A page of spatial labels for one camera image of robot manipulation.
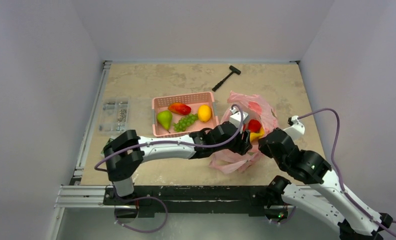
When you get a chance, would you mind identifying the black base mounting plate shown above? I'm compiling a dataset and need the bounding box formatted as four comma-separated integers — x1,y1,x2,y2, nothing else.
103,185,294,221

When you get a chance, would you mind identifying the green fake pear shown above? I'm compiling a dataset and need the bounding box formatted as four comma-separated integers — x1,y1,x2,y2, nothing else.
156,110,173,131

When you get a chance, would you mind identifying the red orange fake mango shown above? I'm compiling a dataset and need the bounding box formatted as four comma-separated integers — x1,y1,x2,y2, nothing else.
167,102,192,116

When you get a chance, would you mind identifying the aluminium frame rail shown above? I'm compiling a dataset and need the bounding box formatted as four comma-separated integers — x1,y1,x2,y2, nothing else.
45,60,113,240

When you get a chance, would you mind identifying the pink plastic bag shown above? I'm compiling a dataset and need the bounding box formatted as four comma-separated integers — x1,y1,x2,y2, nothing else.
209,91,279,174

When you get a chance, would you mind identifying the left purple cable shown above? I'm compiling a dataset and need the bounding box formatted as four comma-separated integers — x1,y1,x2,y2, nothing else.
93,103,245,233

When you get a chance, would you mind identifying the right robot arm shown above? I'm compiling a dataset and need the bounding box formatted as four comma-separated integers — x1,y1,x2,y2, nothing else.
258,128,393,240

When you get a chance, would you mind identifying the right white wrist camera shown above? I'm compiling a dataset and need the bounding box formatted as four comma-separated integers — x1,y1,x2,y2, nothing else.
284,115,306,141

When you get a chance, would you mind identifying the black hammer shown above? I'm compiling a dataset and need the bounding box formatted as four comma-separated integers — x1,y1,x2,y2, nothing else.
211,65,242,92

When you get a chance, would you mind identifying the yellow fake lemon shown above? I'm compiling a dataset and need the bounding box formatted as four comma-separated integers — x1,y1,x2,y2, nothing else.
197,104,212,123

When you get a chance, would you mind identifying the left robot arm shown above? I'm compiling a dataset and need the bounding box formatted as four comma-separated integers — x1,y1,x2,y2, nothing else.
102,121,252,205

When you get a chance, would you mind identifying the orange yellow fake fruit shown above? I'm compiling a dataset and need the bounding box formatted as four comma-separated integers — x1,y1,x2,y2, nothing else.
249,127,265,143

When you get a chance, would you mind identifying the red fake fruit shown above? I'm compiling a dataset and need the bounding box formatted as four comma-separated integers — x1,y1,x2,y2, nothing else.
247,119,262,133

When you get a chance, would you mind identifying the clear plastic screw organizer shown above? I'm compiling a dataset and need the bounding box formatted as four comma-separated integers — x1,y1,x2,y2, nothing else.
97,97,130,135

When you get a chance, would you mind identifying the green fake grape bunch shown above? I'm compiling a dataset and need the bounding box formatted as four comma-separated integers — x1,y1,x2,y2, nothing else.
173,114,198,133

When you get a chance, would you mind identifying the green labelled small box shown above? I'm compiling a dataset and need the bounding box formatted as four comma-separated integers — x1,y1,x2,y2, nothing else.
100,138,114,156

